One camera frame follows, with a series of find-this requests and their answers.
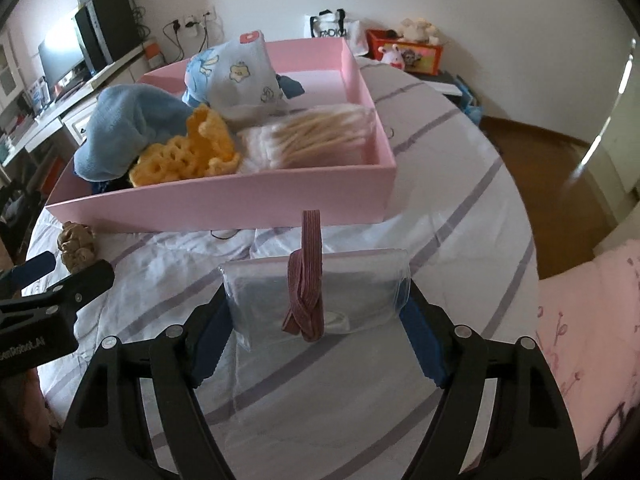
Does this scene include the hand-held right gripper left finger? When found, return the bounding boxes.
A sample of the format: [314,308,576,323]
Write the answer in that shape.
[52,285,237,480]

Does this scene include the pale pink flowered quilt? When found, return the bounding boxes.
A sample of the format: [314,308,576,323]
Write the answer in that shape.
[535,240,640,461]

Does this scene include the red toy box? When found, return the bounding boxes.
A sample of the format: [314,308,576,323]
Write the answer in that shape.
[366,29,445,75]

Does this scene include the black power cable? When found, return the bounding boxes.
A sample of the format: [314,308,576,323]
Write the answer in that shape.
[162,20,211,61]

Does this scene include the white desk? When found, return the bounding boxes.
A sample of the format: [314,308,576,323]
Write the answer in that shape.
[0,42,166,171]

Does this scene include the white plush toy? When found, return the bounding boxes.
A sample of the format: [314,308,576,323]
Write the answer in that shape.
[397,17,441,45]

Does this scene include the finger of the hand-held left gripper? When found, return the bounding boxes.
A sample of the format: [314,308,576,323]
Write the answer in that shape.
[0,251,57,293]
[0,259,116,332]

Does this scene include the pink elastic hair band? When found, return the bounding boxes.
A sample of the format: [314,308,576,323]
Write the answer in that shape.
[281,210,327,343]

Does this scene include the pink box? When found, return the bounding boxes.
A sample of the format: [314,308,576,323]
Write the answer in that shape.
[45,38,398,233]

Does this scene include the pink plush toy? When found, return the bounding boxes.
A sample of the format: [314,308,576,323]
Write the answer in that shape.
[378,44,407,71]

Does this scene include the yellow knitted piece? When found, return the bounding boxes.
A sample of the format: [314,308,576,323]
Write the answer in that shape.
[129,105,243,188]

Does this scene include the brown scrunchie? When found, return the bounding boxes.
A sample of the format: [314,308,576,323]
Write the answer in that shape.
[56,221,97,272]

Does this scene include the white wall sockets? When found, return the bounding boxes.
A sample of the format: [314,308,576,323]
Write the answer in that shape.
[182,6,217,31]

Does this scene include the black computer monitor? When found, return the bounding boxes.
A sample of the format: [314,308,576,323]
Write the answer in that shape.
[37,22,86,93]

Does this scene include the blue boxes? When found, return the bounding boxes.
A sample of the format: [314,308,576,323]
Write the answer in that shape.
[457,77,483,126]

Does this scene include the black computer tower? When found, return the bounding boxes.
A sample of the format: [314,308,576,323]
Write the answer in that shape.
[72,0,141,73]

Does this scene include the white tote bag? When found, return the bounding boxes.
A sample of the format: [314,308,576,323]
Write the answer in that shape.
[303,8,371,57]

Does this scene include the clear plastic bag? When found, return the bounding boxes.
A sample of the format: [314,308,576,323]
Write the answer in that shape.
[220,248,414,356]

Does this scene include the round table with striped cloth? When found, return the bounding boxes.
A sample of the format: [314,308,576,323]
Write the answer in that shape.
[22,55,538,480]

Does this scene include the bag of cotton swabs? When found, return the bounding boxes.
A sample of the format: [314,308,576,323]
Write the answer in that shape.
[235,105,381,173]

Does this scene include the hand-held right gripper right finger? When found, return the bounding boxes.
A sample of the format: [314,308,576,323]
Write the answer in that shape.
[397,289,583,480]

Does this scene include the black office chair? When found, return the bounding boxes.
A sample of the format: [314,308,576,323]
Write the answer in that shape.
[0,180,43,261]

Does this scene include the printed baby cloth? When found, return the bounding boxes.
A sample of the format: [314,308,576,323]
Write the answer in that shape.
[182,30,291,121]

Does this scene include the light blue cloth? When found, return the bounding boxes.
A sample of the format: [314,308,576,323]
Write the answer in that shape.
[74,85,201,183]

